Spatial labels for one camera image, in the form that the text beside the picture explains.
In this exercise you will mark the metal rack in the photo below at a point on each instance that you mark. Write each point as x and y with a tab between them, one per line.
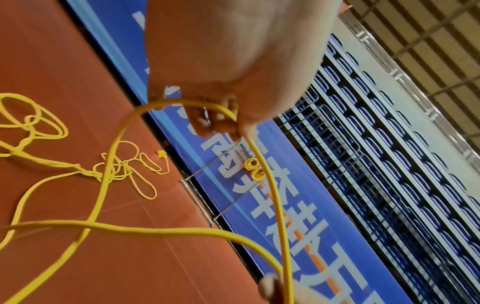
214	190

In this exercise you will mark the person's right hand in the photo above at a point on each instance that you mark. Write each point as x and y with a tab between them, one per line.
292	292

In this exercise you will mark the rows of blue seats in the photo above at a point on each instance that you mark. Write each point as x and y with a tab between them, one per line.
390	160

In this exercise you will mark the person's left hand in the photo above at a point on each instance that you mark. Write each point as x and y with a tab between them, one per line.
240	47

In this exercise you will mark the blue banner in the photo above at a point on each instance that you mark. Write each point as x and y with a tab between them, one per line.
262	196

